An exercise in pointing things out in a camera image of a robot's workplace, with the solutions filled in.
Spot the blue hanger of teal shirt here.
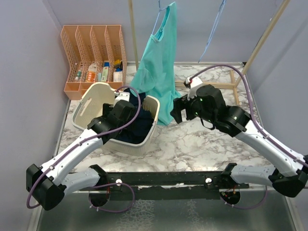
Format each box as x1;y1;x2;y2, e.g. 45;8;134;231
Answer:
151;0;169;35

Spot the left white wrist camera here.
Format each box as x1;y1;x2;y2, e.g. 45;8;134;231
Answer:
114;91;130;105

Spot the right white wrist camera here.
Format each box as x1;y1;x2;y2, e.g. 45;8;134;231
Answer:
184;77;204;101

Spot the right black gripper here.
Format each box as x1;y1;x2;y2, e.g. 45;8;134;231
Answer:
170;92;216;124

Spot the light blue wire hanger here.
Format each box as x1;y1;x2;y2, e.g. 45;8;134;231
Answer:
198;0;227;63

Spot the small bottle in organizer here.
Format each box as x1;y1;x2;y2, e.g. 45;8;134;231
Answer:
74;69;83;82

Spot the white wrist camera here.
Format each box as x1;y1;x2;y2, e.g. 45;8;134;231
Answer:
114;91;130;105
184;77;204;101

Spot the cream plastic laundry basket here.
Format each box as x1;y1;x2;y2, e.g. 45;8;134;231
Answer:
71;82;160;156

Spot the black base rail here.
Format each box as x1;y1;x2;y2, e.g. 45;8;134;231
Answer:
82;171;249;201

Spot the teal t shirt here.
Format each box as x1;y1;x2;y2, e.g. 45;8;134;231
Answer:
130;2;180;126

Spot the navy blue t shirt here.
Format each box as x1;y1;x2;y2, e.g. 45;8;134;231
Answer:
113;87;154;145

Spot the orange plastic file organizer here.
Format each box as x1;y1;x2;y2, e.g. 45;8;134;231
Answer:
61;25;127;100

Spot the green white box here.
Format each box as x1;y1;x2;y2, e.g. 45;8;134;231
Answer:
101;61;110;82

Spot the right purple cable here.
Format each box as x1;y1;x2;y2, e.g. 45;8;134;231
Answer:
190;64;308;209

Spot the wooden clothes rack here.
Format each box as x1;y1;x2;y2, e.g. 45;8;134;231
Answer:
127;0;292;106

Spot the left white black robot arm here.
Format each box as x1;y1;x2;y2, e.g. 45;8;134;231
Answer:
26;100;140;211

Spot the orange white packet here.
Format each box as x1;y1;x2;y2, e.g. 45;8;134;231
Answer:
85;62;98;82

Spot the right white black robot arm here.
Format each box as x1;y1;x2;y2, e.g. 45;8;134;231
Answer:
170;85;308;197

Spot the yellow black sponge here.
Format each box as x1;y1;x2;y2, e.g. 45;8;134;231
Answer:
114;59;122;69

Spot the white blue box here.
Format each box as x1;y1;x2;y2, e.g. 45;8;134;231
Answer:
114;68;123;82

